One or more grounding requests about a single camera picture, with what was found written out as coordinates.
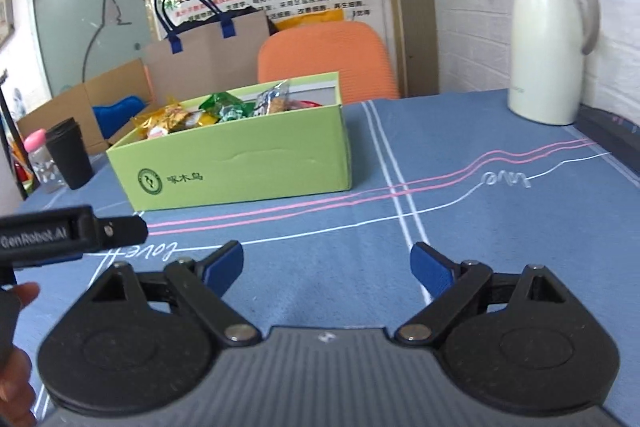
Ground orange transparent snack pack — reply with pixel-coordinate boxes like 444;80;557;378
132;102;191;140

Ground white red triangular snack bag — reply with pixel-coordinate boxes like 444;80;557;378
184;109;219;129

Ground red clear jerky packet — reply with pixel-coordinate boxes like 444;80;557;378
288;100;321;110

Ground green pea snack packet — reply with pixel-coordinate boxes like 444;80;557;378
198;92;255;124

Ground small round biscuit packet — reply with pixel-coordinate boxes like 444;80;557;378
253;80;290;116

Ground person's left hand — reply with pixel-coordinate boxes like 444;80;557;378
0;281;42;427

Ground pink lid plastic bottle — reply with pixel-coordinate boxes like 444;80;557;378
24;129;65;193

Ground black paper cup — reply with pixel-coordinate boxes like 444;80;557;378
44;118;94;190

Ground blue plastic item in box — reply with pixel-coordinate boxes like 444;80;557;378
92;95;145;139

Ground open cardboard box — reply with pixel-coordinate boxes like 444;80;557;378
17;60;155;155

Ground green cardboard box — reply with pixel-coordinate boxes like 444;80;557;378
107;72;352;210

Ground black rectangular case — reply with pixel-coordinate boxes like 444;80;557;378
574;105;640;176

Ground cream thermos jug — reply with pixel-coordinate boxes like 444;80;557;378
508;0;601;126

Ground brown paper bag blue handles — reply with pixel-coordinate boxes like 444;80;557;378
143;0;278;106

